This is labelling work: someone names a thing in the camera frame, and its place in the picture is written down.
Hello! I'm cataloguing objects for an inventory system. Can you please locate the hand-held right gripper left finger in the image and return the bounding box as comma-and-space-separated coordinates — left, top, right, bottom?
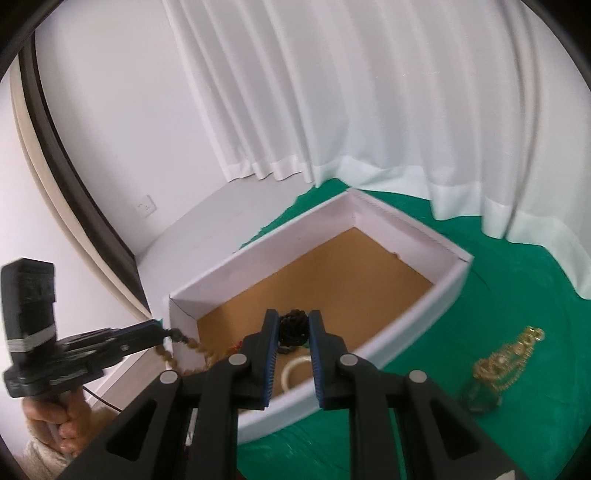
55, 309, 280, 480

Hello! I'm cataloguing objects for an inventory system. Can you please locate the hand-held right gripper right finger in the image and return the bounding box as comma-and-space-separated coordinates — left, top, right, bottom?
308, 309, 522, 480

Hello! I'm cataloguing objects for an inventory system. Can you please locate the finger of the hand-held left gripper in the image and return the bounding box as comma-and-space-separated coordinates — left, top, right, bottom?
55, 309, 280, 480
104, 333, 169, 367

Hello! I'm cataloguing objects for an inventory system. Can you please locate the pale jade bangle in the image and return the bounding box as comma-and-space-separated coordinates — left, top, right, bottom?
281, 355, 317, 393

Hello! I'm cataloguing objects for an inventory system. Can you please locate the black bead bracelet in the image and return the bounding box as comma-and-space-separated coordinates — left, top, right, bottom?
277, 308, 311, 356

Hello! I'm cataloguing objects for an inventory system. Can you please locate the wooden bead bracelet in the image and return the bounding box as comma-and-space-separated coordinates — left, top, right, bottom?
154, 327, 227, 377

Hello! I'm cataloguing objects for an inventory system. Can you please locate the long white cardboard box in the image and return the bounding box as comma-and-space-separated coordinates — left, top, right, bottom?
167, 187, 474, 446

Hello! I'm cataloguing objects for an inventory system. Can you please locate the person's left forearm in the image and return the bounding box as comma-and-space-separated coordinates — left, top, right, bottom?
23, 436, 75, 480

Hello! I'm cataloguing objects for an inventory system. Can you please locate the person's left hand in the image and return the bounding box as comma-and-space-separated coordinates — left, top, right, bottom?
25, 387, 94, 457

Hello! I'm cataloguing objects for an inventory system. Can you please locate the green velvet cloth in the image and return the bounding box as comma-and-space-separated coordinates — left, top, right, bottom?
233, 178, 591, 480

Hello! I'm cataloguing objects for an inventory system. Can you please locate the white curtain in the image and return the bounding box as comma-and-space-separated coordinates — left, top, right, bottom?
161, 0, 532, 232
480, 0, 591, 301

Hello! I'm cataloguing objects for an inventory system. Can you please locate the black cable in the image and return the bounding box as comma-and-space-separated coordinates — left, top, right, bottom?
83, 387, 125, 412

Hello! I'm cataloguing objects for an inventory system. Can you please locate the dark wooden frame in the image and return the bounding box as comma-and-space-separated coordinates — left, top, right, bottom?
11, 34, 155, 321

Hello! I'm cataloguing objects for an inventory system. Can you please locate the black cord bracelet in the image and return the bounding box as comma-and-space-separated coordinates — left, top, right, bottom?
463, 378, 504, 412

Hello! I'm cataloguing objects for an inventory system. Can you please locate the gold chain necklace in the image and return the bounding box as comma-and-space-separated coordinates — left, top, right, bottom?
471, 324, 546, 393

